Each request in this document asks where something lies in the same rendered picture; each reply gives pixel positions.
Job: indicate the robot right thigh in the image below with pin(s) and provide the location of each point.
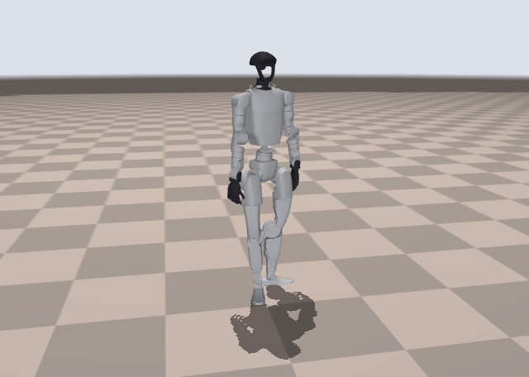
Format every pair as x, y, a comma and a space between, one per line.
250, 183

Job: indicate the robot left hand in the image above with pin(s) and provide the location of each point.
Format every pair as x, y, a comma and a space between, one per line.
295, 174

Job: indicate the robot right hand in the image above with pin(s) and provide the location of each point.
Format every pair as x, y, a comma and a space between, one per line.
234, 189

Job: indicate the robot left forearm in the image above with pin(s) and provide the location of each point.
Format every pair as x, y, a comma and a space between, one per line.
293, 149

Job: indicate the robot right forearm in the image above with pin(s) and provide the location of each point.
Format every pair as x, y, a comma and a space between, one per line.
237, 163

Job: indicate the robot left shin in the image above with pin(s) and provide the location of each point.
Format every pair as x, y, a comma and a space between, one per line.
271, 253

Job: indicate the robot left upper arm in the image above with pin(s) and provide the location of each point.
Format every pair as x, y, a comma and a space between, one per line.
290, 129

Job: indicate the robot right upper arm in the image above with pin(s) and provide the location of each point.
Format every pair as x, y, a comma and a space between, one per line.
239, 103

